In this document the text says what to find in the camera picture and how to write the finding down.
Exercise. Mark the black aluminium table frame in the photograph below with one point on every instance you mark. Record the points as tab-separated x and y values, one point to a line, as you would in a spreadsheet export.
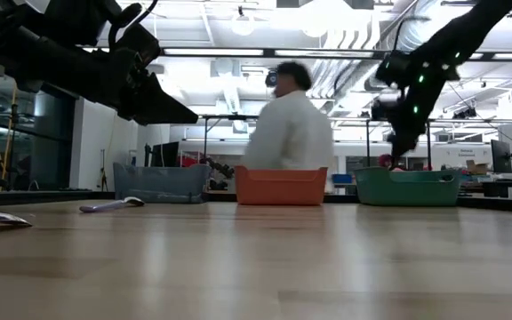
51	197

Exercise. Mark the teal plastic bin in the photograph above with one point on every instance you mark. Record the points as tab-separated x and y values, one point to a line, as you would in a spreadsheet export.
407	189

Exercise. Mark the grey plastic bin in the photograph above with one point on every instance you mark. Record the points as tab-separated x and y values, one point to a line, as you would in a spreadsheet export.
162	184

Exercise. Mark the black computer monitor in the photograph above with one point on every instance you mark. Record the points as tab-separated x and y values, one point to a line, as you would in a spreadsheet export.
500	155
167	155

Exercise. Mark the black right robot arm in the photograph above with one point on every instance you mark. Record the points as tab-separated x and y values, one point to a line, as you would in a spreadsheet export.
460	26

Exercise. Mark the white round ceiling lamp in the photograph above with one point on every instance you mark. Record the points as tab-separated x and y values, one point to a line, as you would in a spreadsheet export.
242	24

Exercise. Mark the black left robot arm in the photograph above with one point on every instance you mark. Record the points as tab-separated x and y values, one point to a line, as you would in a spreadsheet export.
38	53

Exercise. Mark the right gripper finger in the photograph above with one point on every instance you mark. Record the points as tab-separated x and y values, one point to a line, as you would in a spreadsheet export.
402	144

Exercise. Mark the orange plastic bin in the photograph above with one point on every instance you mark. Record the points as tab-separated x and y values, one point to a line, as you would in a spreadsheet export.
280	186

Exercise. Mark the person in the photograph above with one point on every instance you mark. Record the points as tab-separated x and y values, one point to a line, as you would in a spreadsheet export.
291	133

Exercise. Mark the cardboard box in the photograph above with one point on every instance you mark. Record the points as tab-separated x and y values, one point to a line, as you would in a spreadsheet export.
477	167

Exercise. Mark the black round hanging lamp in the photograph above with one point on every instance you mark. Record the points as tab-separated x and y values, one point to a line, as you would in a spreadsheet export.
270	80

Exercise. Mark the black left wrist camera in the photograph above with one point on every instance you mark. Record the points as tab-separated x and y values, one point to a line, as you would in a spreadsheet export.
138	44

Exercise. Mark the blue plastic crate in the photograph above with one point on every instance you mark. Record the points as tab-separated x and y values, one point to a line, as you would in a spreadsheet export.
342	179

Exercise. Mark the black overhead frame beam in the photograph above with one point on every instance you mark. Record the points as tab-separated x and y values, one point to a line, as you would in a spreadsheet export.
269	52

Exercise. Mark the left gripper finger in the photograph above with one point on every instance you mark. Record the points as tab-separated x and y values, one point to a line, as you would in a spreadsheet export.
154	109

